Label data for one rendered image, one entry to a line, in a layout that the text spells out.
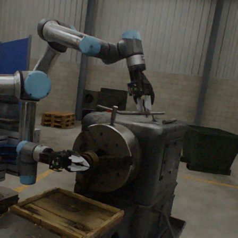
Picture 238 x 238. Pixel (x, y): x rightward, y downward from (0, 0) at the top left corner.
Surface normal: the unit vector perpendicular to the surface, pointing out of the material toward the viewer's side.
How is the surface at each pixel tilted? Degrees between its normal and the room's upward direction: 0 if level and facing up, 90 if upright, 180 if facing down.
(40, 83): 89
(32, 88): 89
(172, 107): 90
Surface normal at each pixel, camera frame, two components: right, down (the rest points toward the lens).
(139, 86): -0.52, 0.09
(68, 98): -0.26, 0.15
